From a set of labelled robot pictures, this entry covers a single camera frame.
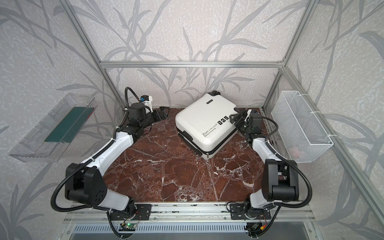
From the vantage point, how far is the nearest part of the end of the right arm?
0.68m

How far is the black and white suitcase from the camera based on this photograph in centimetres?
82

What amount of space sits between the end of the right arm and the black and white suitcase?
3cm
